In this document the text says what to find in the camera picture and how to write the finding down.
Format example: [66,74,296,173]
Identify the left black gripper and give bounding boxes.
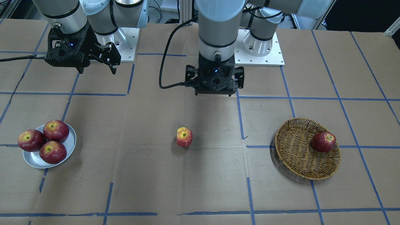
[184,54,245,96]

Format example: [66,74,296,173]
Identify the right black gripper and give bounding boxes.
[44,22,121,75]

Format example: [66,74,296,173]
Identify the red yellow striped apple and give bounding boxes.
[176,127,193,148]

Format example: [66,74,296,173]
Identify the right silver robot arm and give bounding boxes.
[33,0,148,74]

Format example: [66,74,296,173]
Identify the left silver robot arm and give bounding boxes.
[184,0,333,96]

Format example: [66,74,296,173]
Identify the red apple on plate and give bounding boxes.
[39,141,67,164]
[17,129,46,152]
[43,120,69,142]

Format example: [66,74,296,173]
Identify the round wicker basket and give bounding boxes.
[274,117,341,180]

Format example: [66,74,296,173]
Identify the light blue plate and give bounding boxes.
[22,124,76,169]

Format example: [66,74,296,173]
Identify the dark red apple in basket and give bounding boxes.
[311,132,336,153]

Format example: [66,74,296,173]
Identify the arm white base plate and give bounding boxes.
[235,29,285,67]
[97,27,140,63]

